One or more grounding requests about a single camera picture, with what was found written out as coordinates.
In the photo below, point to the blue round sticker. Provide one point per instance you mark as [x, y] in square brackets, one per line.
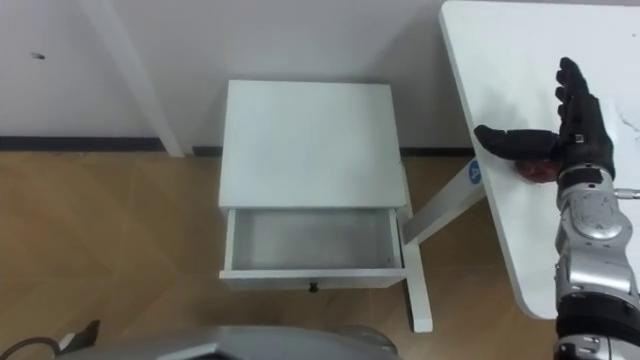
[474, 172]

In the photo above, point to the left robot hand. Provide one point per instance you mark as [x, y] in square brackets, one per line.
[82, 337]

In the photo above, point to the white open drawer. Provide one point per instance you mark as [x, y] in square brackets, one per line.
[310, 240]

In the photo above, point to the white slanted furniture leg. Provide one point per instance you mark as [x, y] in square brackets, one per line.
[140, 80]

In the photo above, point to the white desk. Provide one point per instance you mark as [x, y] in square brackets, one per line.
[505, 75]

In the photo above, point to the robot body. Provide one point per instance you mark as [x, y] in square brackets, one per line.
[240, 345]

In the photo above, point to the white bedside cabinet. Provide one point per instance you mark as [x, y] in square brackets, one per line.
[310, 145]

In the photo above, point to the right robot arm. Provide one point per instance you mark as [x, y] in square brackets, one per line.
[592, 250]

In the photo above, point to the red soft toy fruit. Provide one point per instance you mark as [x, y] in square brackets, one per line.
[537, 172]

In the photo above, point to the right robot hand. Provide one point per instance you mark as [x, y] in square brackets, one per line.
[582, 135]

